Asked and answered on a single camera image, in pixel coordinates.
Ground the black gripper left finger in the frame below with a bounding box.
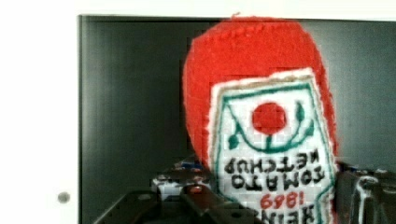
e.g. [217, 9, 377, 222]
[93, 185, 263, 224]

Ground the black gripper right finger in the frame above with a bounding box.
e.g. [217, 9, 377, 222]
[335, 164, 396, 224]

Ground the red plush ketchup bottle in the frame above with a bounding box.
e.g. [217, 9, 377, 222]
[183, 17, 336, 224]

